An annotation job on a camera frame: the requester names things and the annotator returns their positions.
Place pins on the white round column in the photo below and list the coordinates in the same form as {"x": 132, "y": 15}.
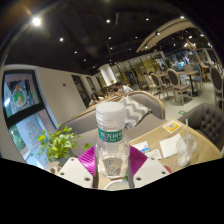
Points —
{"x": 107, "y": 74}

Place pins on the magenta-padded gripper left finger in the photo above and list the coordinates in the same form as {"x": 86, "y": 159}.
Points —
{"x": 75, "y": 173}

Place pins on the green potted plant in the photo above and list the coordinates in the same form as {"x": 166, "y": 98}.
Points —
{"x": 58, "y": 145}

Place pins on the clear plastic water bottle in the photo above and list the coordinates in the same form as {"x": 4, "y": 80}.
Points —
{"x": 111, "y": 146}

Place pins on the yellow printed card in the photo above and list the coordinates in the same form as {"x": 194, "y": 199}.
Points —
{"x": 172, "y": 126}

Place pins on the dark grey tufted sofa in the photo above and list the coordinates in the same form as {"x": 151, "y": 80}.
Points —
{"x": 206, "y": 121}

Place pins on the decorated window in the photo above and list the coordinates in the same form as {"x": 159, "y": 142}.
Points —
{"x": 23, "y": 110}

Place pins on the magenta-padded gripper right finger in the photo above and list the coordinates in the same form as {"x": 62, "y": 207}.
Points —
{"x": 150, "y": 171}

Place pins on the grey chevron pillow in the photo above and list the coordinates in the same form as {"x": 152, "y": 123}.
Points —
{"x": 136, "y": 111}

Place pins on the ceiling spotlights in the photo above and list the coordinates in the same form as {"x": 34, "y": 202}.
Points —
{"x": 36, "y": 21}

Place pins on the grey curved sofa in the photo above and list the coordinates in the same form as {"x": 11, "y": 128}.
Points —
{"x": 80, "y": 123}

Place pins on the person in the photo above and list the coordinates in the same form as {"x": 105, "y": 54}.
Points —
{"x": 95, "y": 99}
{"x": 124, "y": 88}

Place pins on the flat round red coaster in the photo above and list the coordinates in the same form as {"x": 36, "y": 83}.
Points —
{"x": 167, "y": 169}

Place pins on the group of dining chairs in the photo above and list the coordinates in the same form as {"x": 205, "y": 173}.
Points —
{"x": 176, "y": 83}

